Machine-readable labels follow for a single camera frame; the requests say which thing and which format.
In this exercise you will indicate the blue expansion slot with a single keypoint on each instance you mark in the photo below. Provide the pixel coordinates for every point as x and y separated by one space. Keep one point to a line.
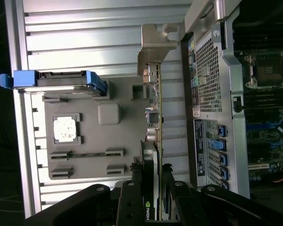
261 127

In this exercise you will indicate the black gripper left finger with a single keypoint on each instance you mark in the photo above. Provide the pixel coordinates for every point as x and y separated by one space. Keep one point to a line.
129 207

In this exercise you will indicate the white PCI expansion slot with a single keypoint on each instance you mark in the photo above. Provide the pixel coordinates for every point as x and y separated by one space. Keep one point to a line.
258 166

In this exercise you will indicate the grey computer tower case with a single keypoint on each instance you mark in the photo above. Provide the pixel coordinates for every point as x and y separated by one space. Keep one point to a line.
235 77

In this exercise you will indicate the hard disk in blue carrier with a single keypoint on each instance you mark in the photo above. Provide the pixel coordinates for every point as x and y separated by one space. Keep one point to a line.
23 78

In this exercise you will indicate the CPU socket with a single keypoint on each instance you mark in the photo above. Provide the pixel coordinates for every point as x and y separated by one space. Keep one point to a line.
266 70

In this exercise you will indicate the silver CPU chip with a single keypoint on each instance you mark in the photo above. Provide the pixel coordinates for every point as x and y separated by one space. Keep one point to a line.
64 128

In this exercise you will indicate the grey plastic parts rack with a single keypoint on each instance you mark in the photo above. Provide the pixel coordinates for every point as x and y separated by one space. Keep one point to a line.
92 141

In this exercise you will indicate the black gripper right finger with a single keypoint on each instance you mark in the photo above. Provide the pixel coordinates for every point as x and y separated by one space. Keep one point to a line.
188 207

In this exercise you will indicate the green motherboard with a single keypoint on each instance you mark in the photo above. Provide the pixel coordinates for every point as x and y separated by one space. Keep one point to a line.
268 141

